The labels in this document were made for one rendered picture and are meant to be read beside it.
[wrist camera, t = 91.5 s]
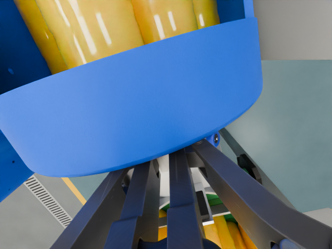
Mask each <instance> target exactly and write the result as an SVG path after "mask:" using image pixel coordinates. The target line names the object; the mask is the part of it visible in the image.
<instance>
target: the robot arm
mask: <svg viewBox="0 0 332 249"><path fill-rule="evenodd" d="M196 167H197V168H198V170H199V172H200V173H201V174H202V176H203V177H204V178H205V180H206V181H207V182H208V184H209V185H210V186H211V188H212V189H213V190H214V192H215V193H216V194H217V195H218V197H219V198H220V199H221V201H222V202H223V203H224V205H225V206H226V207H227V209H228V210H229V211H230V213H231V214H232V215H233V217H234V218H235V219H236V221H237V222H238V223H239V225H240V226H241V227H242V229H243V230H244V231H245V233H246V234H247V235H248V237H249V238H250V239H251V241H252V242H253V243H254V245H255V246H256V247H257V248H258V249H332V227H330V226H328V225H326V224H323V223H321V222H319V221H317V220H315V219H313V218H311V217H309V216H307V215H305V214H303V213H301V212H299V211H297V210H295V209H293V208H291V207H289V206H287V205H286V204H285V203H283V202H282V201H281V200H280V199H279V198H277V197H276V196H275V195H274V194H272V193H271V192H270V191H269V190H268V189H266V188H265V187H264V186H263V185H261V184H260V183H259V182H258V181H256V180H255V179H254V178H253V177H252V176H250V175H249V174H248V173H247V172H245V171H244V170H243V169H242V168H240V167H239V166H238V165H237V164H236V163H234V162H233V161H232V160H231V159H229V158H228V157H227V156H226V155H225V154H223V153H222V152H221V151H219V150H218V149H217V148H216V147H215V146H213V145H212V144H211V143H210V142H208V141H207V140H206V139H202V140H200V141H198V142H196V143H194V144H191V145H189V146H187V147H185V148H182V149H180V150H177V151H175V152H172V153H170V154H167V155H165V156H162V157H159V158H156V159H153V160H151V161H147V162H144V163H141V164H138V165H135V166H130V167H127V168H123V169H119V170H115V171H111V172H109V174H108V175H107V176H106V178H105V179H104V180H103V181H102V183H101V184H100V185H99V186H98V188H97V189H96V190H95V191H94V193H93V194H92V195H91V197H90V198H89V199H88V200H87V202H86V203H85V204H84V206H83V207H82V208H81V209H80V211H79V212H78V213H77V214H76V216H75V217H74V218H73V219H72V221H71V222H70V223H69V225H68V226H67V227H66V228H65V230H64V231H63V232H62V233H61V235H60V236H59V237H58V238H57V240H56V241H55V242H54V244H53V245H52V246H51V247H50V249H222V248H220V247H219V246H218V245H217V244H215V243H214V242H212V241H210V240H208V239H206V236H205V231H204V227H203V222H202V218H201V213H200V209H199V204H198V200H197V195H196V191H195V186H194V182H193V178H192V172H191V169H190V168H196ZM159 168H160V170H161V172H162V173H163V172H167V171H168V170H169V198H170V208H168V209H167V237H166V238H164V239H162V240H160V241H158V234H159V209H160V184H161V173H160V170H159ZM122 181H123V183H124V186H122Z"/></svg>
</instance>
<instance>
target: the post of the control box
mask: <svg viewBox="0 0 332 249"><path fill-rule="evenodd" d="M218 132H219V133H220V135H221V136H222V137H223V139H224V140H225V141H226V143H227V144H228V145H229V147H230V148H231V149H232V151H233V152H234V153H235V155H236V156H237V157H238V156H240V154H246V155H247V157H248V158H249V159H250V160H251V161H252V162H253V164H254V165H255V166H256V168H257V170H258V172H259V174H260V176H261V179H262V185H263V186H264V187H265V188H266V189H268V190H269V191H270V192H271V193H272V194H274V195H275V196H276V197H277V198H279V199H280V200H281V201H282V202H283V203H285V204H286V205H287V206H289V207H291V208H293V209H295V210H297V209H296V208H295V207H294V206H293V205H292V203H291V202H290V201H289V200H288V199H287V198H286V197H285V195H284V194H283V193H282V192H281V191H280V190H279V189H278V188H277V186H276V185H275V184H274V183H273V182H272V181H271V180H270V178H269V177H268V176H267V175H266V174H265V173H264V172H263V171H262V169H261V168H260V167H259V166H258V165H257V164H256V163H255V161H254V160H253V159H252V158H251V157H250V156H249V155H248V154H247V152H246V151H245V150H244V149H243V148H242V147H241V146H240V144H239V143H238V142H237V141H236V140H235V139H234V138H233V136H232V135H231V134H230V133H229V132H228V131H227V130H226V129H225V128H222V129H221V130H219V131H218Z"/></svg>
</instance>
